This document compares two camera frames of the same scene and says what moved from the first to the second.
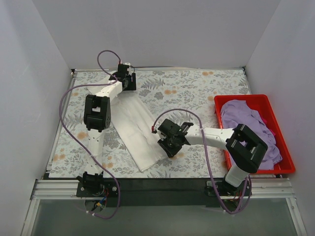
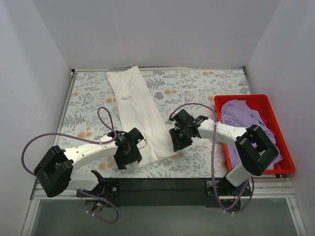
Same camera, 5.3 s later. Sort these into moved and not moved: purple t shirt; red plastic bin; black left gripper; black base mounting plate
Moved: black left gripper
Not moved: black base mounting plate; purple t shirt; red plastic bin
